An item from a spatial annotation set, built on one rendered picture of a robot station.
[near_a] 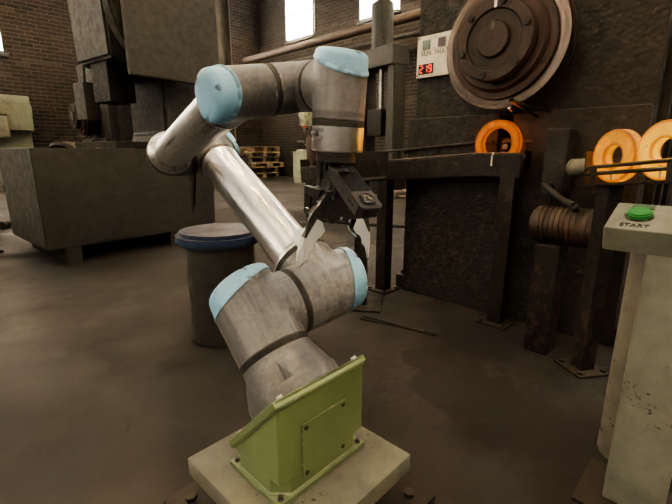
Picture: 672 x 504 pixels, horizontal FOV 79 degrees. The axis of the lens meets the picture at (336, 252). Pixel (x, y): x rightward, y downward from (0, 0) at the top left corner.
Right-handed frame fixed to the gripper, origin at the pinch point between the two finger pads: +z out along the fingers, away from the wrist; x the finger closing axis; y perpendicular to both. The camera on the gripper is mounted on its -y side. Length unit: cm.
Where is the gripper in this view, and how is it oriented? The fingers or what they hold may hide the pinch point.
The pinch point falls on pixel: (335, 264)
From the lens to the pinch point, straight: 76.4
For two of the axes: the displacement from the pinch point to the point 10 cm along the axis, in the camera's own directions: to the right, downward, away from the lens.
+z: -0.6, 9.5, 2.9
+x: -8.5, 1.0, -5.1
